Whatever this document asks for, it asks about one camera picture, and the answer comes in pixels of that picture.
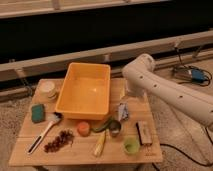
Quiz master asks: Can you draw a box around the green toy pepper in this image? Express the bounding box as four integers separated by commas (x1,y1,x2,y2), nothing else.
91,117,113,133

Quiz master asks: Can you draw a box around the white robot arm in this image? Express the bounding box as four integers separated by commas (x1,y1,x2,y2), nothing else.
122,53,213,132

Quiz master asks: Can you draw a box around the metal cup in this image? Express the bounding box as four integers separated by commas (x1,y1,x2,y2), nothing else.
109,120,121,137

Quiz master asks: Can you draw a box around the wooden table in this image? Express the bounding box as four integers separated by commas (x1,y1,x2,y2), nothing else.
8,77,164,168

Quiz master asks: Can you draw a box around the black whiteboard eraser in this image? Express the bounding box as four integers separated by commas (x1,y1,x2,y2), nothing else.
136,121,152,145

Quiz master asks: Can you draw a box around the yellow plastic bin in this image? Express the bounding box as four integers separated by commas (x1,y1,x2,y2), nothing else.
55,62,111,120

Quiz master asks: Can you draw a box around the orange toy fruit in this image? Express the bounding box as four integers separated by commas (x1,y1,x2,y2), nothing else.
77,121,90,137

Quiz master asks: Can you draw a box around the bunch of dark grapes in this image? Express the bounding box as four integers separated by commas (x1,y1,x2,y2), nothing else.
44,130,74,153

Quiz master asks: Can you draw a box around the white dish brush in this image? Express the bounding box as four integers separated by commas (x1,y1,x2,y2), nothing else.
27,112,62,154

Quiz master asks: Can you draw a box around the blue power box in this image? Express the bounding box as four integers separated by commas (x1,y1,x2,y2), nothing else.
172,65,212,87

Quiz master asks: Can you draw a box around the green sponge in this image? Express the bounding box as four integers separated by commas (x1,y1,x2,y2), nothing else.
31,104,45,123

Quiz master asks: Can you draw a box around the black floor cable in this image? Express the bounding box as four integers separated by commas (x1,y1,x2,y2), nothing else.
151,126,213,171

